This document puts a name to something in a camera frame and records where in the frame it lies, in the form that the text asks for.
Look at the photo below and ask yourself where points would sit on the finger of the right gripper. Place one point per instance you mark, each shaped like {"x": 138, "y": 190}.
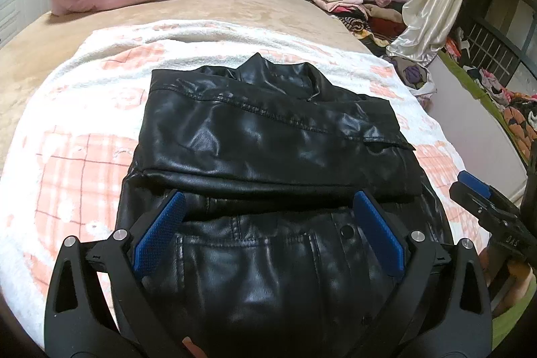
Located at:
{"x": 475, "y": 184}
{"x": 468, "y": 199}

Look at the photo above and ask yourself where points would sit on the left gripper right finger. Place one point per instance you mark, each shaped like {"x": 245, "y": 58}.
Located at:
{"x": 439, "y": 306}

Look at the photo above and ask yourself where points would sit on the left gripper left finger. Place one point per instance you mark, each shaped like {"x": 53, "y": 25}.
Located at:
{"x": 96, "y": 305}

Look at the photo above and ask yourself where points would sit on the black leather jacket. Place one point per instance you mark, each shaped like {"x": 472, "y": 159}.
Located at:
{"x": 269, "y": 261}

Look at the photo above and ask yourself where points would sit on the bag of clothes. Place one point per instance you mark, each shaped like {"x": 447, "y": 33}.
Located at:
{"x": 416, "y": 78}

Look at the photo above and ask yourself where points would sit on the dark rack with clothes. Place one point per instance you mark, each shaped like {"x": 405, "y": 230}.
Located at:
{"x": 500, "y": 37}

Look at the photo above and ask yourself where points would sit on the pile of folded clothes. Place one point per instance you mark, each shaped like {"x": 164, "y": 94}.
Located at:
{"x": 375, "y": 23}

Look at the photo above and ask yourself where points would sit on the person's right hand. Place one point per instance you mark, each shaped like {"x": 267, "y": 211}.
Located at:
{"x": 521, "y": 276}

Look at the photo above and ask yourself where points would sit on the person's left hand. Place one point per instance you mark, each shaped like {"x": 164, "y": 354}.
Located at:
{"x": 196, "y": 351}

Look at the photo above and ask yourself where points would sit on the green ledge cover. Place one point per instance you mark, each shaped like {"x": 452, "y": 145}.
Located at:
{"x": 515, "y": 112}

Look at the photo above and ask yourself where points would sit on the white orange patterned blanket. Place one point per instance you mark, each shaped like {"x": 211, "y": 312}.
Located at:
{"x": 76, "y": 138}

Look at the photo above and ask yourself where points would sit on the tan bed cover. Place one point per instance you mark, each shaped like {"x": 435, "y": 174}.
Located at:
{"x": 29, "y": 57}

